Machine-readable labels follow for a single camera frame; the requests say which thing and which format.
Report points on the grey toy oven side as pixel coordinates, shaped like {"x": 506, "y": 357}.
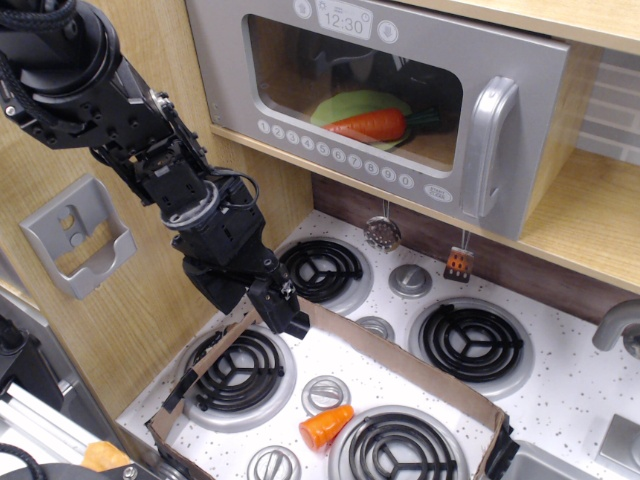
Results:
{"x": 33, "y": 358}

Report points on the front right black burner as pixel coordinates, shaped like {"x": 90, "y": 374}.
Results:
{"x": 399, "y": 446}

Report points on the brown cardboard barrier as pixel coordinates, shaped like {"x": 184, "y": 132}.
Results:
{"x": 498, "y": 454}

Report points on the hanging silver strainer spoon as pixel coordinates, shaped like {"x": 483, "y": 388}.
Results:
{"x": 381, "y": 232}

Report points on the hanging orange spatula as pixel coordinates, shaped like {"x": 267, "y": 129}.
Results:
{"x": 459, "y": 264}

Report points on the orange toy carrot piece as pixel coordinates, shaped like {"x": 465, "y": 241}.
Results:
{"x": 322, "y": 428}

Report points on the silver stove knob front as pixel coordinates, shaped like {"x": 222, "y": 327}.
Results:
{"x": 274, "y": 463}

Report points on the green toy plate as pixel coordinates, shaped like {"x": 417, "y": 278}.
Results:
{"x": 347, "y": 104}

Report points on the silver stove knob middle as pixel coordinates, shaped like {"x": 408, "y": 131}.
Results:
{"x": 378, "y": 326}

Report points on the silver microwave door handle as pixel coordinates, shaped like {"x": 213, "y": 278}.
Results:
{"x": 492, "y": 107}

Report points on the grey toy sink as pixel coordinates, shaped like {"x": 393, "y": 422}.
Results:
{"x": 613, "y": 455}

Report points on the silver stove knob back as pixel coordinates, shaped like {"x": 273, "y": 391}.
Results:
{"x": 410, "y": 281}

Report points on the grey toy faucet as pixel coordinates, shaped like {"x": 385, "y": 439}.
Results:
{"x": 621, "y": 321}

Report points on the grey wall phone holder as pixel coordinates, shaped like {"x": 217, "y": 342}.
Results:
{"x": 69, "y": 220}

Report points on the wooden toy kitchen shelf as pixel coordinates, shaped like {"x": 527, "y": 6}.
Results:
{"x": 584, "y": 208}

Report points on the back right black burner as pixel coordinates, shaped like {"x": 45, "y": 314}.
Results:
{"x": 470, "y": 343}

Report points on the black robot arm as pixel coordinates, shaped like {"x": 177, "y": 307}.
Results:
{"x": 65, "y": 82}

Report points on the orange toy carrot in microwave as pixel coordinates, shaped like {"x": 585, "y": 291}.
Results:
{"x": 384, "y": 125}

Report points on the black burner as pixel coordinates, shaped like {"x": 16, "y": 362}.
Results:
{"x": 321, "y": 270}
{"x": 246, "y": 375}
{"x": 399, "y": 446}
{"x": 470, "y": 343}

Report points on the silver stove knob centre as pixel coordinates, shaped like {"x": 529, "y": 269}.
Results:
{"x": 323, "y": 393}

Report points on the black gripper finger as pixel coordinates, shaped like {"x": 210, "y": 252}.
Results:
{"x": 279, "y": 308}
{"x": 222, "y": 288}

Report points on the grey toy microwave door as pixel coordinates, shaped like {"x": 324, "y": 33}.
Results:
{"x": 447, "y": 113}

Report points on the front left black burner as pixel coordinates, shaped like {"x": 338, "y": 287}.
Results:
{"x": 246, "y": 375}

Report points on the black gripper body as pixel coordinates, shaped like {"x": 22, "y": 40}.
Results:
{"x": 223, "y": 248}

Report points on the back left black burner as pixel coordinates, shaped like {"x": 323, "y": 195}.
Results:
{"x": 321, "y": 270}

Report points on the silver stove knob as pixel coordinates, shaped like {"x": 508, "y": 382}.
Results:
{"x": 410, "y": 281}
{"x": 378, "y": 326}
{"x": 323, "y": 393}
{"x": 274, "y": 463}

